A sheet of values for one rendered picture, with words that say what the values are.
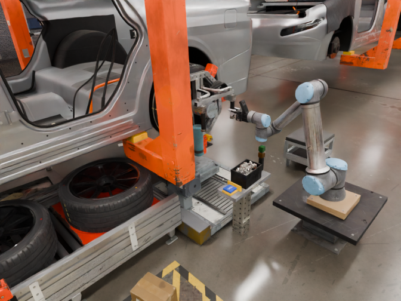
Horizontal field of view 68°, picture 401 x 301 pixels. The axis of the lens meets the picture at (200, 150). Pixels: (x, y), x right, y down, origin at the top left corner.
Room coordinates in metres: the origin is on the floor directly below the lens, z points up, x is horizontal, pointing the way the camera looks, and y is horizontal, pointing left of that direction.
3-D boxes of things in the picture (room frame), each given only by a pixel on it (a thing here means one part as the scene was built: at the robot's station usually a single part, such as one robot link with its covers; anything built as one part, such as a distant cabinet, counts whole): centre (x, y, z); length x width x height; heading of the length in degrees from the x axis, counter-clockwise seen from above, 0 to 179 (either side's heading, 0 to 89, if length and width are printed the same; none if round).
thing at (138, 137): (2.15, 0.51, 0.71); 0.14 x 0.14 x 0.05; 44
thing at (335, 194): (1.75, -0.94, 0.40); 0.19 x 0.19 x 0.10
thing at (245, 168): (1.83, -0.32, 0.51); 0.20 x 0.14 x 0.13; 136
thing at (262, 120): (2.11, -0.48, 0.80); 0.12 x 0.09 x 0.10; 44
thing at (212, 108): (2.32, -0.04, 0.85); 0.21 x 0.14 x 0.14; 44
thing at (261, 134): (2.11, -0.49, 0.69); 0.12 x 0.09 x 0.12; 124
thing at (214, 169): (2.49, 0.13, 0.13); 0.50 x 0.36 x 0.10; 134
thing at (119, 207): (1.86, 0.71, 0.39); 0.66 x 0.66 x 0.24
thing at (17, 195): (2.39, 1.70, 0.02); 0.52 x 0.42 x 0.04; 128
